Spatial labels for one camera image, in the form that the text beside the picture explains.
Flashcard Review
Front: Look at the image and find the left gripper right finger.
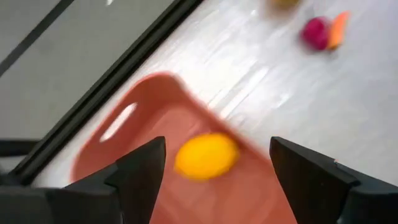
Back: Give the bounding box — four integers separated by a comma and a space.
269, 136, 398, 224

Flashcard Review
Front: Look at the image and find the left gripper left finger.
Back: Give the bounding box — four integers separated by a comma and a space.
0, 136, 167, 224

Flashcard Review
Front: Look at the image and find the yellow lemon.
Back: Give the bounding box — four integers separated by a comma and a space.
174, 133, 240, 181

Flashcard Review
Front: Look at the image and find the yellow mango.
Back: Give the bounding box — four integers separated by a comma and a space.
270, 0, 301, 9

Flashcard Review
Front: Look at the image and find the orange plastic basket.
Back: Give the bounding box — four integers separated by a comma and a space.
70, 72, 299, 224

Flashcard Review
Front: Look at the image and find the red mini pepper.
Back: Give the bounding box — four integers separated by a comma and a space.
300, 17, 332, 51

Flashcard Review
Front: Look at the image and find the orange mini pepper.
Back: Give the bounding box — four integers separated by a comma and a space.
326, 11, 351, 50

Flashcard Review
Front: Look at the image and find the black table frame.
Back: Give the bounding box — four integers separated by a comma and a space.
0, 0, 205, 187

